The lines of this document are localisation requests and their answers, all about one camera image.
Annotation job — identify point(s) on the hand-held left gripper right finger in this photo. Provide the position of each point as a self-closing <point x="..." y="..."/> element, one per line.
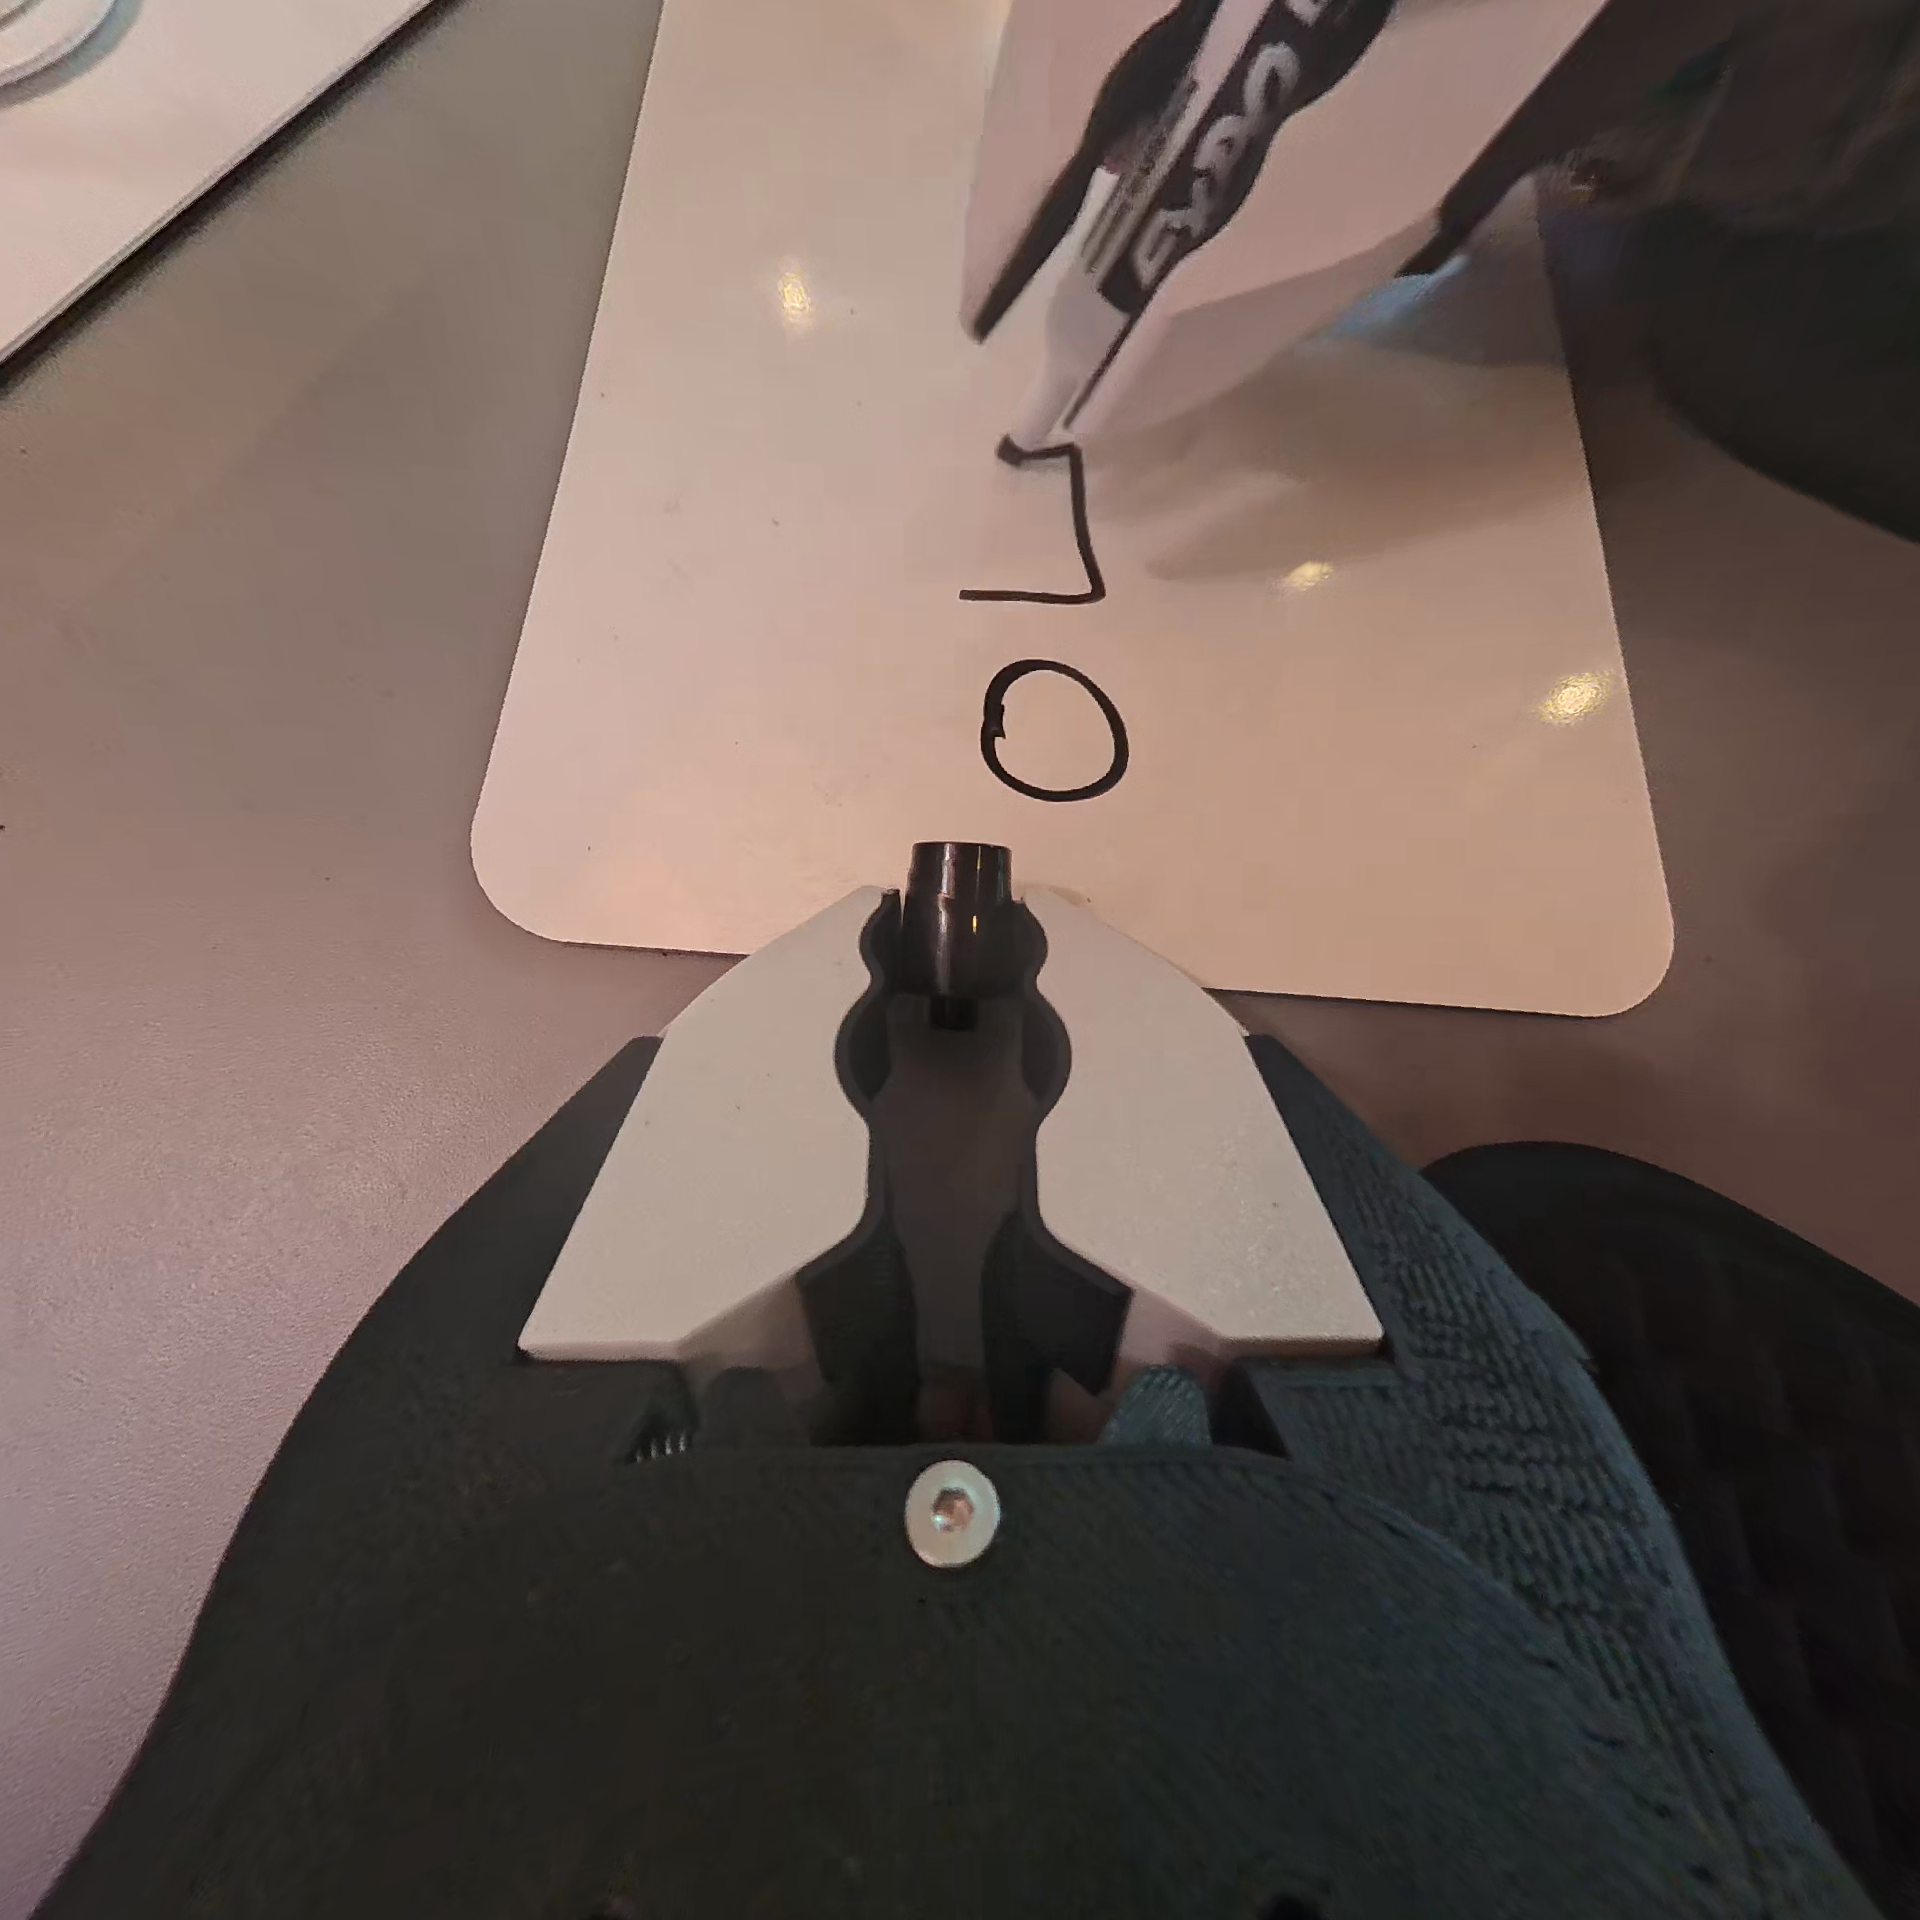
<point x="1201" y="1171"/>

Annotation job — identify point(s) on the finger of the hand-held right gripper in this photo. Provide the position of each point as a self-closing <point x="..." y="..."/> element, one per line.
<point x="1411" y="152"/>
<point x="1065" y="122"/>

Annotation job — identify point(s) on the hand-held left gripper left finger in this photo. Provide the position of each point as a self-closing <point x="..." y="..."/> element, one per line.
<point x="721" y="1171"/>

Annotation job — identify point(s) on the black whiteboard marker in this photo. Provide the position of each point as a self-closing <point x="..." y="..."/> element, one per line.
<point x="1186" y="181"/>

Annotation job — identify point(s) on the black marker cap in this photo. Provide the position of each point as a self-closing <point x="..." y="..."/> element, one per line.
<point x="960" y="895"/>

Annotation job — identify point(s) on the white whiteboard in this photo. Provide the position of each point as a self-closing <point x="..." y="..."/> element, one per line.
<point x="749" y="601"/>

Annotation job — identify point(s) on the dark rounded object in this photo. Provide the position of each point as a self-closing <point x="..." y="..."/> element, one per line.
<point x="1772" y="1441"/>

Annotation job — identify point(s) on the white table sign stand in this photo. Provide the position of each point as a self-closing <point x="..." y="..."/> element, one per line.
<point x="180" y="136"/>

